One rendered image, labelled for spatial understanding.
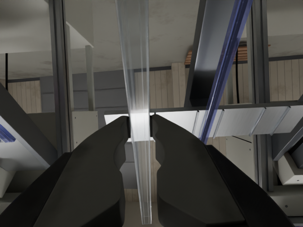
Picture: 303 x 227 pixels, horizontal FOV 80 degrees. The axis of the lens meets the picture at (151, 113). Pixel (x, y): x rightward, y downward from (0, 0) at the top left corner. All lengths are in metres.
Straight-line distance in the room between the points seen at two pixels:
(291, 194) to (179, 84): 3.52
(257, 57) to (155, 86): 3.76
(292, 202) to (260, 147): 0.20
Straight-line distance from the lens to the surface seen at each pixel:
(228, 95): 1.12
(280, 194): 0.78
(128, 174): 4.72
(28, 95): 5.90
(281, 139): 0.70
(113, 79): 4.61
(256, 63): 0.73
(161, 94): 4.35
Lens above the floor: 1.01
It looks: 1 degrees up
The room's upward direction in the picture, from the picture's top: 177 degrees clockwise
